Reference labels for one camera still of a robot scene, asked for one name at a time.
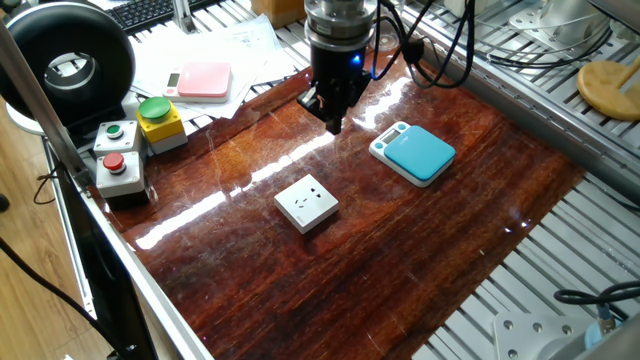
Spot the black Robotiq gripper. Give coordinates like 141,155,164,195
298,42,372,135

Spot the white wall socket block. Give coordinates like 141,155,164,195
273,173,340,235

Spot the blue white kitchen scale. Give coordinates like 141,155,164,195
368,120,457,189

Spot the pink white kitchen scale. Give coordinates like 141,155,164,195
162,61,234,105

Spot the clear glass beaker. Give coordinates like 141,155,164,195
374,19,402,53

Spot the brown cardboard box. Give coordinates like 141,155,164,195
250,0,307,30

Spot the white paper sheets pile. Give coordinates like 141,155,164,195
127,13,310,121

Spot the silver metal stand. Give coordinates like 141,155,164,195
171,0,199,35

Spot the yellow box big green button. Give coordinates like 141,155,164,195
135,96,189,155

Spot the glossy brown wood-grain mat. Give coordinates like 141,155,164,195
89,44,586,360

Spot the black computer keyboard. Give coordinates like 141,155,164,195
104,0,221,34

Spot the grey box small green button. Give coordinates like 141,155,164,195
93,119,146,157

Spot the grey box red button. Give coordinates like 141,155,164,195
95,150,147,200

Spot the round wooden stand base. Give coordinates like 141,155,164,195
576,54,640,122

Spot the black flat panel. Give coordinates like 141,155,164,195
53,164,159,360

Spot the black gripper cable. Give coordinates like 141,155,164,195
372,0,476,91

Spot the black cable bundle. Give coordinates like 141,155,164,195
487,24,615,70

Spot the silver metal mount with plate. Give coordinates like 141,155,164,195
508,0,620,52

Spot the aluminium table edge rail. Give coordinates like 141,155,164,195
74,174,217,360

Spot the grey aluminium frame post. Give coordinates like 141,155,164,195
0,19,95,190

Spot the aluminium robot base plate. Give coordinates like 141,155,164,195
492,312,591,360

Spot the thin black wire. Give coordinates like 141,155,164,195
32,160,62,206

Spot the black ring lamp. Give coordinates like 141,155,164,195
0,1,137,137

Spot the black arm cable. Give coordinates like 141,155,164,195
553,279,640,322

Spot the black floor cable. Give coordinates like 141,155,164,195
0,237,124,360

